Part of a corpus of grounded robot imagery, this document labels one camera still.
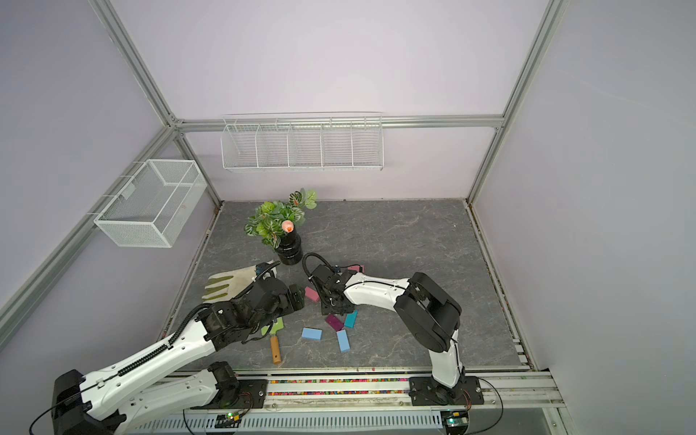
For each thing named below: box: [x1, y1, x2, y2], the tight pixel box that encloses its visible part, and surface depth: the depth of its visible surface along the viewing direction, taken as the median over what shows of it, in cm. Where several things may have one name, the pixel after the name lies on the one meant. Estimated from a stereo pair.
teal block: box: [344, 309, 358, 329], surface depth 87 cm
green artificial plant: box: [243, 188, 319, 250], surface depth 82 cm
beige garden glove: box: [201, 264, 258, 303], surface depth 97 cm
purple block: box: [324, 313, 345, 332], surface depth 88 cm
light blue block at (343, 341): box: [336, 328, 351, 353], surface depth 84 cm
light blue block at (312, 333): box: [300, 327, 323, 341], surface depth 85 cm
